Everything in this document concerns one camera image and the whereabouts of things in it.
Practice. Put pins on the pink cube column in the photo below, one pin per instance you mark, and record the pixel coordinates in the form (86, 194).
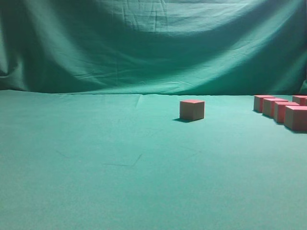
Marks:
(300, 99)
(192, 110)
(258, 102)
(296, 118)
(279, 110)
(268, 106)

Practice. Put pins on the green cloth backdrop and cover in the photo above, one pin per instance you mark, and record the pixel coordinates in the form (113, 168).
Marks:
(90, 134)

